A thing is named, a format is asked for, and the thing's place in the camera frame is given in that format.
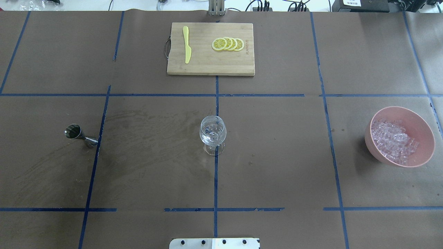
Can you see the pile of ice cubes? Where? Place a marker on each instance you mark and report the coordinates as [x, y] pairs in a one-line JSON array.
[[392, 140]]

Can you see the yellow plastic knife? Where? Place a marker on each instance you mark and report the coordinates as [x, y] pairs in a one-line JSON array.
[[188, 49]]

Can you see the clear wine glass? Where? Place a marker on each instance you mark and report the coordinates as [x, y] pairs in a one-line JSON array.
[[213, 134]]

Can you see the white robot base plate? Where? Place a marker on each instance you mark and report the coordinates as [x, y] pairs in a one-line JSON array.
[[215, 243]]

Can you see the pink bowl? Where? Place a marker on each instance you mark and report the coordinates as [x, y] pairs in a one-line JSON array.
[[416, 128]]

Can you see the black box device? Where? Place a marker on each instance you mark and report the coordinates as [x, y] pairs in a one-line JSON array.
[[381, 6]]

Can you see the lemon slice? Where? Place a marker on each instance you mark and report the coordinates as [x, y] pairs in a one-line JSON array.
[[240, 44], [229, 43], [233, 45], [219, 44]]

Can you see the rear lemon slice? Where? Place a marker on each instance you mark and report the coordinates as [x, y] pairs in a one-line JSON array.
[[240, 44]]

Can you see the steel jigger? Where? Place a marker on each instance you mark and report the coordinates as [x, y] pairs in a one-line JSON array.
[[75, 132]]

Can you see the front lemon slice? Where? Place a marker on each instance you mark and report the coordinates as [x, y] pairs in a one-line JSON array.
[[219, 44]]

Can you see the bamboo cutting board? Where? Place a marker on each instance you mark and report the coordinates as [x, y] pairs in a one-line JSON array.
[[205, 60]]

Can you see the clear plastic bag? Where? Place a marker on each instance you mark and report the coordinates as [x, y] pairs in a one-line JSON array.
[[36, 5]]

